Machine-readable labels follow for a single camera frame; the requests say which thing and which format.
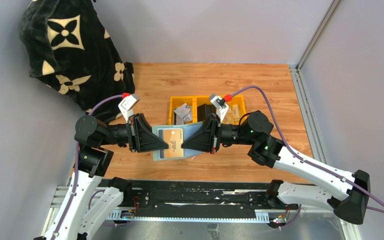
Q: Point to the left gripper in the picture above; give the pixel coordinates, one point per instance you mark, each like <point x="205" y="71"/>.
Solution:
<point x="132" y="133"/>

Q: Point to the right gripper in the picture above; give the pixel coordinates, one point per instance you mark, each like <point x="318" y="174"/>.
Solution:
<point x="214" y="133"/>

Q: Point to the green leather card holder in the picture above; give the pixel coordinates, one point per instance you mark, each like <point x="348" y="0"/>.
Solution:
<point x="188" y="131"/>

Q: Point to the gold credit card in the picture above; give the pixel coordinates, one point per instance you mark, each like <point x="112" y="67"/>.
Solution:
<point x="174" y="138"/>

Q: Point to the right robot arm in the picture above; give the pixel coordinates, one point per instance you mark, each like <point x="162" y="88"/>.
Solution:
<point x="342" y="192"/>

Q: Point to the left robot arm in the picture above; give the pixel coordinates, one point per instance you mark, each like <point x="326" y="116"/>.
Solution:
<point x="76" y="219"/>

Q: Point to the black cards in middle bin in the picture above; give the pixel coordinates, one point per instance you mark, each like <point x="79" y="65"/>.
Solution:
<point x="204" y="111"/>

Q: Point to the silver cards in left bin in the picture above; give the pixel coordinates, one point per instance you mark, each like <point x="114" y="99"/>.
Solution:
<point x="183" y="114"/>

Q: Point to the beige cards in right bin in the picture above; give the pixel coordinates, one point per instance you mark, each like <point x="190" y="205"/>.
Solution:
<point x="233" y="115"/>

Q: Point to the middle yellow plastic bin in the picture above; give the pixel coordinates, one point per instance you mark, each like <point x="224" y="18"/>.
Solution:
<point x="202" y="100"/>

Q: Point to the yellow plastic bin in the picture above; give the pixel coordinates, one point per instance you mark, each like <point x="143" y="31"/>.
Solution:
<point x="239" y="99"/>
<point x="176" y="101"/>
<point x="202" y="100"/>

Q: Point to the left yellow plastic bin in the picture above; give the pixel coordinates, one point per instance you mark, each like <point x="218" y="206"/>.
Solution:
<point x="176" y="101"/>

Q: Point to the right yellow plastic bin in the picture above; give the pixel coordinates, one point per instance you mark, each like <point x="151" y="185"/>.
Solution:
<point x="239" y="99"/>

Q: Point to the black floral patterned blanket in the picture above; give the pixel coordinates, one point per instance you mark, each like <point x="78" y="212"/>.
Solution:
<point x="70" y="51"/>

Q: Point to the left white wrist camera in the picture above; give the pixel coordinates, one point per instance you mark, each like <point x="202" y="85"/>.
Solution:
<point x="127" y="104"/>

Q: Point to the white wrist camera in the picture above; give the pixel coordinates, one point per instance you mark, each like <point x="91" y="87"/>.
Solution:
<point x="127" y="104"/>
<point x="221" y="106"/>

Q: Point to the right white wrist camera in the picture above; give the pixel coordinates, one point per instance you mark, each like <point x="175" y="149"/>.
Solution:
<point x="221" y="106"/>

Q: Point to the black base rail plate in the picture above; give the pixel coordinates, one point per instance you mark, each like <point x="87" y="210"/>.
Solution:
<point x="202" y="199"/>

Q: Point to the aluminium frame rail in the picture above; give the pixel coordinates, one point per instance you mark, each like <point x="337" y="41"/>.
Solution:
<point x="298" y="78"/>

